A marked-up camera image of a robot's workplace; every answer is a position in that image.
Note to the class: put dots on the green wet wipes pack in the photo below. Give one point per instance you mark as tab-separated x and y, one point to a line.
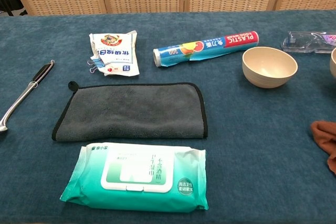
136	176

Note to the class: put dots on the beige bowl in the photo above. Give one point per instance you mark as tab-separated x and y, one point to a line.
269	69
334	60

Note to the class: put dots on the brown cloth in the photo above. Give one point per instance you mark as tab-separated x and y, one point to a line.
326	140

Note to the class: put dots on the plastic wrap roll blue red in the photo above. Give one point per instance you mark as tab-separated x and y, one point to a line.
210	48

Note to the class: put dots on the white sugar bag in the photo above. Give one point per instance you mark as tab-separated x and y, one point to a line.
115	51

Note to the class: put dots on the clear plastic package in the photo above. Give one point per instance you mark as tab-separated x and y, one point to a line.
307	42

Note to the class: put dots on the blue binder clip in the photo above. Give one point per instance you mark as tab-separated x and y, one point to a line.
95	64

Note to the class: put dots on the grey towel black trim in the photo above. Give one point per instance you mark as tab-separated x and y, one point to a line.
131	111

